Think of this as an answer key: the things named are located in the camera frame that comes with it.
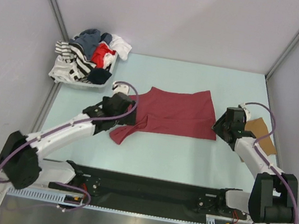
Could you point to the striped garment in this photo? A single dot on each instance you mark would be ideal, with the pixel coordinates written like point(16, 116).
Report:
point(71, 64)

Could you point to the black garment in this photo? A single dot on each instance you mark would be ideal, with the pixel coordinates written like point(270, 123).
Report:
point(99, 76)

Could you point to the white laundry basket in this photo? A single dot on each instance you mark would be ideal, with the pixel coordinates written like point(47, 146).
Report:
point(84, 83)

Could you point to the slotted cable duct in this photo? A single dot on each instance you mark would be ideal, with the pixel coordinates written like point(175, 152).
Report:
point(115, 207)

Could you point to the red garment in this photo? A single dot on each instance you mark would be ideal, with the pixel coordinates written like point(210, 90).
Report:
point(103, 56)

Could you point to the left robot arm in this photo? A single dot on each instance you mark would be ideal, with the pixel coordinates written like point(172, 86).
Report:
point(23, 157)

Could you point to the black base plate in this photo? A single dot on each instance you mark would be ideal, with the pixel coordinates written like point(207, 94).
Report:
point(146, 192)

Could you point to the white garment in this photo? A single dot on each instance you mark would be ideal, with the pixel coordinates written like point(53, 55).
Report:
point(120, 46)

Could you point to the blue grey garment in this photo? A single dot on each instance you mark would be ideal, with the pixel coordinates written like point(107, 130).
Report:
point(89, 40)

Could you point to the tan tank top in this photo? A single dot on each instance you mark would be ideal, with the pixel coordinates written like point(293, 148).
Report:
point(260, 129)

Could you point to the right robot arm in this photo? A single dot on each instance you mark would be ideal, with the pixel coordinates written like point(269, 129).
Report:
point(274, 195)

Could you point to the maroon garment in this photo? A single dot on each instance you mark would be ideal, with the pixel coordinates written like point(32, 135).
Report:
point(158, 111)

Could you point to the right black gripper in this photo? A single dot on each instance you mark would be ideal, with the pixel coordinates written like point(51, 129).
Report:
point(217, 125)

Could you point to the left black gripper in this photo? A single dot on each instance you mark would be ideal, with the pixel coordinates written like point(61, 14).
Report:
point(128, 119)

